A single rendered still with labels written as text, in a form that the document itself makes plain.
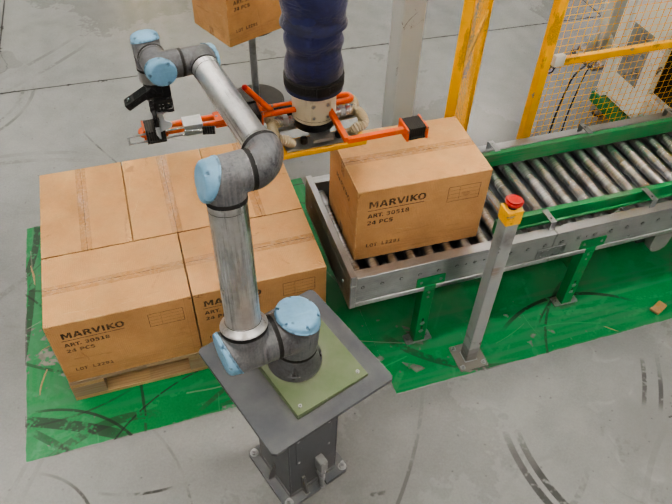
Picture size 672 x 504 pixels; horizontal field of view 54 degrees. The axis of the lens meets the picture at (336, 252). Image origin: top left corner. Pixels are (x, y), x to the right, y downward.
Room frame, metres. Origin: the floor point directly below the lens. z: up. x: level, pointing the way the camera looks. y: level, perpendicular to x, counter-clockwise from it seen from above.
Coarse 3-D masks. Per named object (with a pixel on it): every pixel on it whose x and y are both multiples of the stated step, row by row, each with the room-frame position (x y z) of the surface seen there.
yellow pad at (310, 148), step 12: (336, 132) 2.07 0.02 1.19; (360, 132) 2.11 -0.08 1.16; (300, 144) 2.02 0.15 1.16; (312, 144) 2.02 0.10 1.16; (324, 144) 2.02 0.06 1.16; (336, 144) 2.03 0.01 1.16; (348, 144) 2.04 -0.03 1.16; (360, 144) 2.05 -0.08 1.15; (288, 156) 1.95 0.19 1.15; (300, 156) 1.97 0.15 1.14
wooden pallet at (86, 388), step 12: (168, 360) 1.71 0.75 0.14; (180, 360) 1.79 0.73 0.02; (192, 360) 1.74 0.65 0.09; (120, 372) 1.64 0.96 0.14; (132, 372) 1.71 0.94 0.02; (144, 372) 1.71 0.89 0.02; (156, 372) 1.72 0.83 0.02; (168, 372) 1.72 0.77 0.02; (180, 372) 1.72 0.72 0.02; (72, 384) 1.57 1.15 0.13; (84, 384) 1.58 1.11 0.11; (96, 384) 1.60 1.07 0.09; (108, 384) 1.64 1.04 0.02; (120, 384) 1.64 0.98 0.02; (132, 384) 1.65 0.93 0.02; (84, 396) 1.57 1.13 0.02
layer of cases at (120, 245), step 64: (64, 192) 2.38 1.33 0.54; (128, 192) 2.40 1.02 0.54; (192, 192) 2.42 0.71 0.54; (256, 192) 2.44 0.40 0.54; (64, 256) 1.96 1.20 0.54; (128, 256) 1.98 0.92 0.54; (192, 256) 1.99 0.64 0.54; (256, 256) 2.00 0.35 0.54; (320, 256) 2.02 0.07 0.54; (64, 320) 1.61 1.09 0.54; (128, 320) 1.67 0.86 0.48; (192, 320) 1.76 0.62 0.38
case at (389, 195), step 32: (384, 128) 2.44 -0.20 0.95; (448, 128) 2.46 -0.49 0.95; (352, 160) 2.20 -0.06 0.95; (384, 160) 2.21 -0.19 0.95; (416, 160) 2.22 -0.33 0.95; (448, 160) 2.23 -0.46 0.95; (480, 160) 2.24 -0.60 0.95; (352, 192) 2.06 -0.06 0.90; (384, 192) 2.03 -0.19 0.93; (416, 192) 2.08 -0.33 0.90; (448, 192) 2.12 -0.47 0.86; (480, 192) 2.17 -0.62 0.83; (352, 224) 2.04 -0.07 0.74; (384, 224) 2.04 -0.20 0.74; (416, 224) 2.08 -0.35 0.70; (448, 224) 2.13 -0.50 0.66; (352, 256) 2.01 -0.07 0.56
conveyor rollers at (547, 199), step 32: (544, 160) 2.82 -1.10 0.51; (608, 160) 2.79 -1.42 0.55; (640, 160) 2.80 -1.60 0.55; (320, 192) 2.45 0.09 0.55; (544, 192) 2.51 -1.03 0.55; (576, 192) 2.53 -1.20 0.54; (608, 192) 2.57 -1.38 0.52; (544, 224) 2.30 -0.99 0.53; (384, 256) 2.05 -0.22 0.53; (416, 256) 2.04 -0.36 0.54
